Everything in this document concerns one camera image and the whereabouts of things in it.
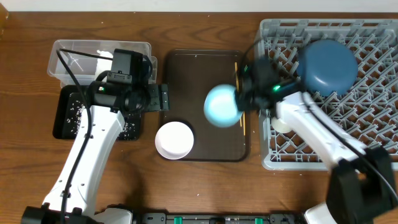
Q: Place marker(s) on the pale green cup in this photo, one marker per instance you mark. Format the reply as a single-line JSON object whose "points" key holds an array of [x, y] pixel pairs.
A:
{"points": [[280, 126]]}

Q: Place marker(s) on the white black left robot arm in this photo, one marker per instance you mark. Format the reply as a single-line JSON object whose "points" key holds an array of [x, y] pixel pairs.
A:
{"points": [[73, 197]]}

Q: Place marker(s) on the pink white bowl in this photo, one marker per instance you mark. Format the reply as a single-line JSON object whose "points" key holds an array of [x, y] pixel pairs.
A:
{"points": [[174, 140]]}

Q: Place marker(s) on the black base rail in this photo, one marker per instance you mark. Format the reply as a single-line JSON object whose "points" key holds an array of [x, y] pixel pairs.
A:
{"points": [[163, 218]]}

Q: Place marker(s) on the dark blue plate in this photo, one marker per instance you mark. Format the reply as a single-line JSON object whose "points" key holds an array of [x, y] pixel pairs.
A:
{"points": [[327, 66]]}

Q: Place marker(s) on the white napkin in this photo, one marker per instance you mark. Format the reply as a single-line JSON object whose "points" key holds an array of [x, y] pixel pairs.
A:
{"points": [[103, 64]]}

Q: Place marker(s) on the grey dishwasher rack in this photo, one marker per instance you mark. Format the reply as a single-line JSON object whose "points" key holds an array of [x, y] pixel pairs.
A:
{"points": [[368, 111]]}

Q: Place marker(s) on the dark brown serving tray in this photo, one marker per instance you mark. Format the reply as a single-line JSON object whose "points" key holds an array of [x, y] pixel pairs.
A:
{"points": [[190, 75]]}

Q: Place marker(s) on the clear plastic bin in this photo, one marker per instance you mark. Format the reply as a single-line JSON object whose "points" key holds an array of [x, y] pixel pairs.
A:
{"points": [[84, 67]]}

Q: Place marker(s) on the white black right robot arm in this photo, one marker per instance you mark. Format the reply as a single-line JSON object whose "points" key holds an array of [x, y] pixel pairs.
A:
{"points": [[362, 184]]}

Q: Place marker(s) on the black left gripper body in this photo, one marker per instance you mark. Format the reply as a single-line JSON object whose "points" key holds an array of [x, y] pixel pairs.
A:
{"points": [[153, 104]]}

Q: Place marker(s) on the light blue bowl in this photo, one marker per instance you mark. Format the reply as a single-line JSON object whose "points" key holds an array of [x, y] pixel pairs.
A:
{"points": [[220, 106]]}

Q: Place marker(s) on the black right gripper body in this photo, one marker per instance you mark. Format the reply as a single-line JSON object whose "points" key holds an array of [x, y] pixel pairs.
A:
{"points": [[247, 101]]}

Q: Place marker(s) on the black plastic tray bin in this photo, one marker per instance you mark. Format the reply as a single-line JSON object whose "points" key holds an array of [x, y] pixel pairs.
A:
{"points": [[68, 94]]}

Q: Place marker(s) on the rice leftovers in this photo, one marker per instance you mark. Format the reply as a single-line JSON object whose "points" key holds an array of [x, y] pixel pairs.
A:
{"points": [[71, 124]]}

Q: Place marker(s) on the wooden chopstick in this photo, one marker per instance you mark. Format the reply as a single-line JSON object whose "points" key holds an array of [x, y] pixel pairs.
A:
{"points": [[237, 86], [243, 122]]}

